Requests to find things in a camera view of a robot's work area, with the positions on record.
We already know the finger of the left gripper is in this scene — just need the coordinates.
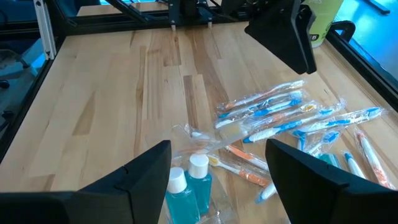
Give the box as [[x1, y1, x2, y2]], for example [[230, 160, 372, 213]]
[[300, 5, 318, 75], [244, 4, 308, 75]]

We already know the black table frame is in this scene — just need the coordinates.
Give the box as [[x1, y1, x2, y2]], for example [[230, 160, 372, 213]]
[[0, 0, 398, 162]]

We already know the black curved cable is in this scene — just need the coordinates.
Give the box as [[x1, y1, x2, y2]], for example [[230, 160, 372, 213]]
[[329, 20, 357, 43]]

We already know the clear acrylic organizer box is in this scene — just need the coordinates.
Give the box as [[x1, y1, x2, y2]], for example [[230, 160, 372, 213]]
[[158, 123, 242, 224]]

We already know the blue mouthwash bottle white cap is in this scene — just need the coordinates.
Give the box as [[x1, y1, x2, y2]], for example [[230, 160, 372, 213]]
[[185, 154, 213, 216], [317, 153, 342, 169], [164, 167, 201, 224]]

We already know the orange white toothbrush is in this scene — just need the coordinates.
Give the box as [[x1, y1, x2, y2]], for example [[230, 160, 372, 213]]
[[355, 131, 396, 190], [224, 144, 271, 172], [223, 79, 305, 110]]

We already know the green disinfecting wipes canister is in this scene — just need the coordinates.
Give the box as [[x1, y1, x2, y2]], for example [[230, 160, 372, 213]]
[[302, 0, 345, 49]]

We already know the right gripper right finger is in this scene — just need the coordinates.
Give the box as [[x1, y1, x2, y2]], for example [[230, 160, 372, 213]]
[[265, 138, 398, 224]]

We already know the silver aluminium extrusion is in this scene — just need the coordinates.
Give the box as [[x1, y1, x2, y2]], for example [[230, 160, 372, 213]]
[[33, 0, 57, 60]]

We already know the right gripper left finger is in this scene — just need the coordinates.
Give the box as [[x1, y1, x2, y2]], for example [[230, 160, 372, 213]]
[[0, 139, 172, 224]]

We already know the blue white toothbrush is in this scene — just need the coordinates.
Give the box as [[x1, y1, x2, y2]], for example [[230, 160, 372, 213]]
[[254, 181, 278, 205], [242, 107, 336, 144], [296, 129, 340, 154], [293, 106, 382, 138], [216, 89, 303, 121], [343, 151, 367, 180], [214, 98, 303, 129]]

